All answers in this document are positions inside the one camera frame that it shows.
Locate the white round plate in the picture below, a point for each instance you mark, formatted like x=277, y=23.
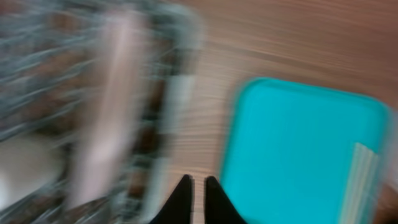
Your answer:
x=113, y=110

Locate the teal plastic serving tray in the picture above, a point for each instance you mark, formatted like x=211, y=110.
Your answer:
x=290, y=149

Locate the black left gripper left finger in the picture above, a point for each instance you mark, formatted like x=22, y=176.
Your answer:
x=178, y=207

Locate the grey-white small bowl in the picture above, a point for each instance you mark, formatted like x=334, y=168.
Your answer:
x=28, y=163

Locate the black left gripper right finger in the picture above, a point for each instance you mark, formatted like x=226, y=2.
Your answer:
x=217, y=206

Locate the grey plastic dishwasher rack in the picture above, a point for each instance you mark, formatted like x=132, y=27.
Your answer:
x=48, y=54

